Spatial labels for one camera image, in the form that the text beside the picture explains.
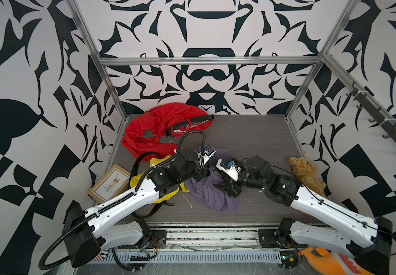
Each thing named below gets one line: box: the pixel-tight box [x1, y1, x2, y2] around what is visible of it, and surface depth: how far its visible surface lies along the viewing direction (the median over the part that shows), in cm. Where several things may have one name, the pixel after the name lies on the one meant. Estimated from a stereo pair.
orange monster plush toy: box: [298, 247, 376, 275], surface depth 68 cm
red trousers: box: [121, 103, 213, 162], surface depth 107 cm
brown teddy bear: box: [288, 156, 327, 197], surface depth 89 cm
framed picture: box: [88, 163, 132, 204], surface depth 92 cm
